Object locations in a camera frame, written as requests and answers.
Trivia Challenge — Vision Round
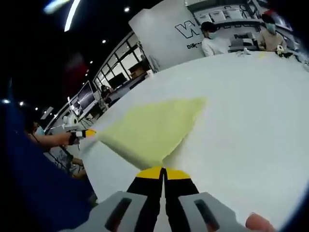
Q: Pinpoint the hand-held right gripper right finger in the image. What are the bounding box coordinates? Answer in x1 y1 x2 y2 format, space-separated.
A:
163 167 249 232

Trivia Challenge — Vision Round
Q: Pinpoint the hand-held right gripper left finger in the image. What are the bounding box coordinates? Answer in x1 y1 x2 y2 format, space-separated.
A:
88 166 165 232

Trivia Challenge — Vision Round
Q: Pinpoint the yellow and blue garment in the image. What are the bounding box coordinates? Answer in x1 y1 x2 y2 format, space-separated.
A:
95 96 209 170

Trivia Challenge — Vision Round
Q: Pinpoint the person's left hand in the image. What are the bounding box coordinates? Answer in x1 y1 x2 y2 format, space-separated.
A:
62 131 79 146

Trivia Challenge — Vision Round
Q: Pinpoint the person's right hand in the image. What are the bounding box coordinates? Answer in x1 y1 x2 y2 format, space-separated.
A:
245 212 277 232

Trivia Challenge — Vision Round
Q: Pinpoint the large display screen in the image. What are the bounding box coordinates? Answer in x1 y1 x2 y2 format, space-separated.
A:
71 80 97 119

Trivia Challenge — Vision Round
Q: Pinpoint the red hanging banner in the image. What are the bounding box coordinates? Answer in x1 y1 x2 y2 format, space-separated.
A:
65 54 89 83

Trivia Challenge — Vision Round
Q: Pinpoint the black computer monitor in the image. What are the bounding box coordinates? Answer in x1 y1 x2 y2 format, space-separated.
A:
108 74 126 89

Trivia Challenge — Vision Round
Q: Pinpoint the person's blue sleeve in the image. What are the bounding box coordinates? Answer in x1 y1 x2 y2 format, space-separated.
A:
0 108 98 232

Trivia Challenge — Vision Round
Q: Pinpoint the brown cardboard box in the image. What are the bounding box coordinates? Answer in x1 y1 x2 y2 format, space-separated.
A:
128 67 147 78

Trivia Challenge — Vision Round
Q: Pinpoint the ceiling strip light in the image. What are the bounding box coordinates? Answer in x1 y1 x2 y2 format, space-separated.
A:
64 0 82 32

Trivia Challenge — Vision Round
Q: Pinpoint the small white item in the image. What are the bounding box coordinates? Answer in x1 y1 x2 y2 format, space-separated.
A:
237 47 252 57

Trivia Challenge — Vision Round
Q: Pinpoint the row of white storage boxes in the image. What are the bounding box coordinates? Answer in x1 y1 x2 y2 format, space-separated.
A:
197 9 245 24

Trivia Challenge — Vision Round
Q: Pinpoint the grey metal shelf rack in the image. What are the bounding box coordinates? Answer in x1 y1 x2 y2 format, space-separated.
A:
184 0 296 33

